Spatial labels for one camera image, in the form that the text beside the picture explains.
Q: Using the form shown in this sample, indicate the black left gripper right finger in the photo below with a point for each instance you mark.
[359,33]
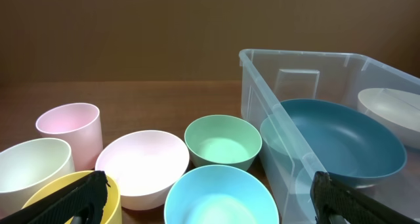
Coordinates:
[336,202]

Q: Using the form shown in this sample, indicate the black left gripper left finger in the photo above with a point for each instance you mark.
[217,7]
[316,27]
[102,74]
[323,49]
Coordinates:
[81,202]

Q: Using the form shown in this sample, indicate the yellow plastic cup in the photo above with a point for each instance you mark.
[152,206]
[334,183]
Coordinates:
[112,213]

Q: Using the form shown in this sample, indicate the dark blue large bowl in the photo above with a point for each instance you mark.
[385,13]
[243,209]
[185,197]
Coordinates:
[319,135]

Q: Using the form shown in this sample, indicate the cream large plastic bowl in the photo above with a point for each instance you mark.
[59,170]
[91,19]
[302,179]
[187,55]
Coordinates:
[397,110]

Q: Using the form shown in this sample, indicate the pale green plastic cup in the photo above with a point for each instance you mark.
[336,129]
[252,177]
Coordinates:
[28,167]

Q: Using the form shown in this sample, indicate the pink plastic bowl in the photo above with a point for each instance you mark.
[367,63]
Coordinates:
[145,165]

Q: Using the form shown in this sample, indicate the pink plastic cup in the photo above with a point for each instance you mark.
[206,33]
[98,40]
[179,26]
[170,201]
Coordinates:
[79,125]

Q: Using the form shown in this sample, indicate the clear plastic storage bin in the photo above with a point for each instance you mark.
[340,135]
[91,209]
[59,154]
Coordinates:
[272,76]

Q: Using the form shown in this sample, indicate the light blue plastic bowl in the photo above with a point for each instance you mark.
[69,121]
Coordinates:
[219,194]

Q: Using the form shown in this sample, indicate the mint green plastic bowl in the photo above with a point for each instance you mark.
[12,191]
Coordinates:
[224,140]

